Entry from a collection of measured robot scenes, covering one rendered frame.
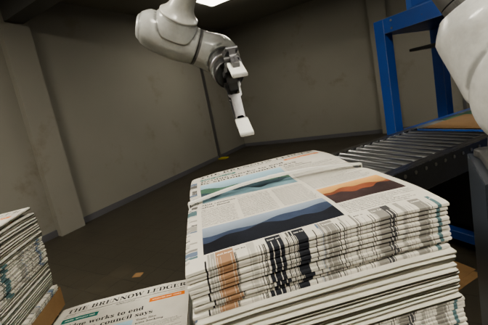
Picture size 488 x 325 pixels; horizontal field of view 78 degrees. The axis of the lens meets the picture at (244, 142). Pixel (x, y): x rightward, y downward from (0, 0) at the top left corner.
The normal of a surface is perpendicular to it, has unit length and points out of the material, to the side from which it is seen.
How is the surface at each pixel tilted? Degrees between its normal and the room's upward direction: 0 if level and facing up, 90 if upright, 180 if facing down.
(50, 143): 90
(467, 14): 66
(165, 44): 123
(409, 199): 5
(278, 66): 90
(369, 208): 4
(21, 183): 90
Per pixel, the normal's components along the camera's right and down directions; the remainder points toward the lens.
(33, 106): 0.85, -0.09
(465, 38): -0.96, 0.11
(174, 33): 0.15, 0.58
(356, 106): -0.48, 0.22
